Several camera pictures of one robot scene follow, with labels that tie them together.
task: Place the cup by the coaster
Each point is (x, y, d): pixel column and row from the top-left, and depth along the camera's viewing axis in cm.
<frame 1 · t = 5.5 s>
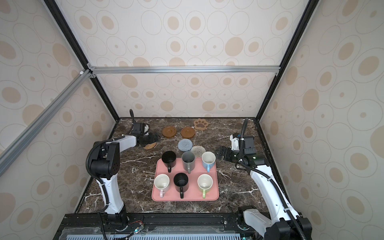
left hand: (157, 134, 103), fingers open
right hand: (223, 152, 80), fingers open
pink tray: (171, 194, 84), on the table
black mug back left: (168, 158, 93), point 5 cm above the table
grey mug: (188, 161, 93), point 4 cm above the table
light blue mug: (208, 158, 93), point 6 cm above the table
white mug pink handle: (162, 182, 85), point 4 cm above the table
black mug front centre: (181, 181, 85), point 4 cm above the table
white mug green handle: (205, 181, 87), point 2 cm above the table
brown wooden coaster left: (169, 131, 114), on the table
brown wooden coaster right: (187, 132, 113), on the table
grey woven coaster: (185, 145, 105), on the table
multicolour woven coaster: (198, 151, 102), on the table
paw print coaster: (200, 124, 119), on the table

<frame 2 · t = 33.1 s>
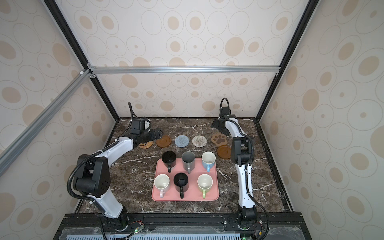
left hand: (160, 130, 92), fingers open
right hand: (218, 127, 110), fingers open
brown wooden coaster left: (164, 141, 108), on the table
brown wooden coaster right: (224, 152, 102), on the table
grey woven coaster: (181, 141, 108), on the table
multicolour woven coaster: (199, 141, 108), on the table
paw print coaster: (219, 139, 108), on the table
the other named things where they were.

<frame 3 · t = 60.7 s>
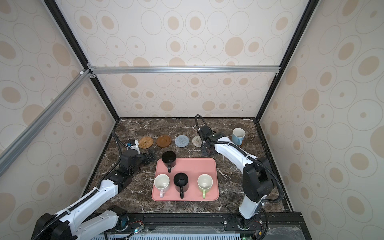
left hand: (154, 149, 82), fingers open
right hand: (209, 150, 89), fingers closed
light blue mug: (238, 136, 98), point 10 cm above the table
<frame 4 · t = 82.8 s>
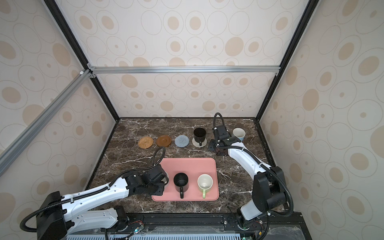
left hand: (166, 189, 78), fingers open
right hand: (212, 147, 89), fingers open
black mug back left: (199, 135, 100), point 9 cm above the table
